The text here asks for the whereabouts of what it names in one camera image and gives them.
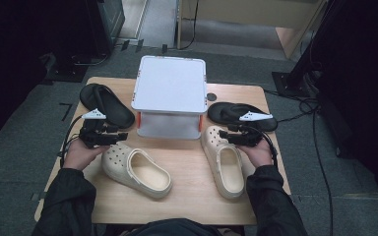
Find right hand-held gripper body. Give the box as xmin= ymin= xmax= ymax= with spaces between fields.
xmin=238 ymin=111 xmax=274 ymax=148

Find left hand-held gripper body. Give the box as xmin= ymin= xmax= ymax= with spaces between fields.
xmin=78 ymin=108 xmax=109 ymax=148

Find black slipper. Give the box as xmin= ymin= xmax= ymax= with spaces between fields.
xmin=207 ymin=101 xmax=279 ymax=133
xmin=79 ymin=83 xmax=136 ymax=130

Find beige clog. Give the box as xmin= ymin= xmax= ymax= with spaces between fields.
xmin=101 ymin=141 xmax=174 ymax=200
xmin=200 ymin=125 xmax=246 ymax=201

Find white shoe rack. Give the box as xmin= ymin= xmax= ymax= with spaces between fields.
xmin=131 ymin=54 xmax=210 ymax=141

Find person's right hand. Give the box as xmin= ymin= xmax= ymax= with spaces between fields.
xmin=235 ymin=137 xmax=275 ymax=169

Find person's left hand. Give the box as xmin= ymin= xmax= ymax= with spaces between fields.
xmin=62 ymin=139 xmax=111 ymax=171

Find black stand base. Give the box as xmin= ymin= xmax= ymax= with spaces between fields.
xmin=271 ymin=71 xmax=313 ymax=98

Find dark flat stand base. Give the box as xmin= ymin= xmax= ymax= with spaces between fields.
xmin=44 ymin=53 xmax=92 ymax=83

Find black cabinet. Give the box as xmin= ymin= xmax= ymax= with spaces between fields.
xmin=85 ymin=0 xmax=126 ymax=57

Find person's dark clothing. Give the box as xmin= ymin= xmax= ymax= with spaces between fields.
xmin=121 ymin=218 xmax=224 ymax=236

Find light wooden furniture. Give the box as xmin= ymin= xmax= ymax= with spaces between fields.
xmin=176 ymin=0 xmax=329 ymax=60

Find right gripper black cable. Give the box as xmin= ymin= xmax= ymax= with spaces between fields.
xmin=249 ymin=126 xmax=280 ymax=168

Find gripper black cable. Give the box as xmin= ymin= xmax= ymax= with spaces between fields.
xmin=249 ymin=126 xmax=280 ymax=168
xmin=58 ymin=114 xmax=87 ymax=168

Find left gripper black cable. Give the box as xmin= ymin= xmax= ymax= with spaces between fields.
xmin=58 ymin=114 xmax=87 ymax=168

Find black floor cables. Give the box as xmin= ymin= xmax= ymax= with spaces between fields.
xmin=264 ymin=88 xmax=335 ymax=236

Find hanging black cable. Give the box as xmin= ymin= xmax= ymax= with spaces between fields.
xmin=178 ymin=0 xmax=200 ymax=52

